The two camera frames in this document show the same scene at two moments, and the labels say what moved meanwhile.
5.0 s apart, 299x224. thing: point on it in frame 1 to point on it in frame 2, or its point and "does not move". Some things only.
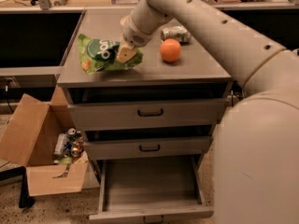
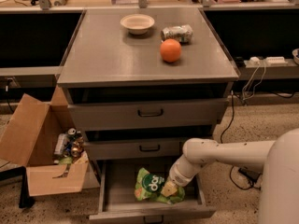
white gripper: [133, 33] to [179, 176]
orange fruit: [170, 49] does not move
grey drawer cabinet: [164, 109] does not move
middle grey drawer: [148, 147] does not move
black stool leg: [24, 201] does not move
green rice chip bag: [101, 55] to [149, 186]
